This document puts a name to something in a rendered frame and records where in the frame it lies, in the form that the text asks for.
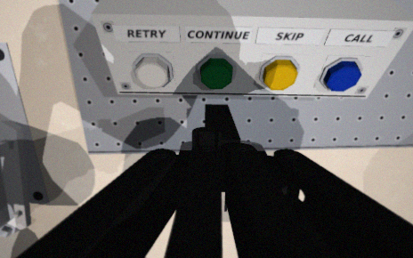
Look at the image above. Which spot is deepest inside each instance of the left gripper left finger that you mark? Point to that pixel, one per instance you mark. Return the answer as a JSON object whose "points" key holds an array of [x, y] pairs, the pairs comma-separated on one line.
{"points": [[126, 217]]}

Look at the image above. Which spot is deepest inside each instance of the grey operator button panel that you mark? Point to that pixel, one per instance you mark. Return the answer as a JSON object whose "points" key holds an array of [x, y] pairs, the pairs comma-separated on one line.
{"points": [[279, 48]]}

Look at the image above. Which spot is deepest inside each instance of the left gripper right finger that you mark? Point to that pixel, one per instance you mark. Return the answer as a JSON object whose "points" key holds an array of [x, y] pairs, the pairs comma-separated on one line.
{"points": [[339, 221]]}

